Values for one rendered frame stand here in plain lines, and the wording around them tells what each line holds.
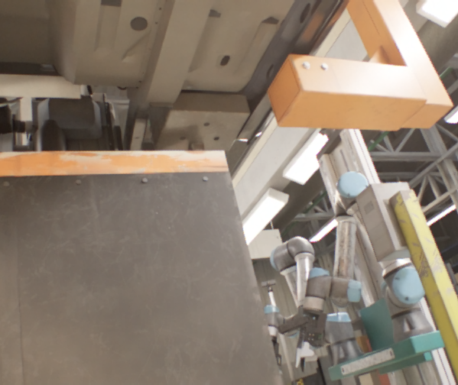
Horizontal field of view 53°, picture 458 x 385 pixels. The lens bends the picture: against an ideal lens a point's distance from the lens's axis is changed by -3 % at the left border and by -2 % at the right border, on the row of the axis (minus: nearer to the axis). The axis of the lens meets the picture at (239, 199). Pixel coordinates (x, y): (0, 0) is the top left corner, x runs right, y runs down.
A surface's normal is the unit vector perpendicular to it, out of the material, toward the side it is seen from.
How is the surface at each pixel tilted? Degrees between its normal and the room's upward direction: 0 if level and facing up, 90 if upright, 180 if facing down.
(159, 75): 179
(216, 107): 90
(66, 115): 90
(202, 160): 90
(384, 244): 90
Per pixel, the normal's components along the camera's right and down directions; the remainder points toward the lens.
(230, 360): 0.34, -0.47
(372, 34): -0.91, 0.04
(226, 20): 0.22, 0.88
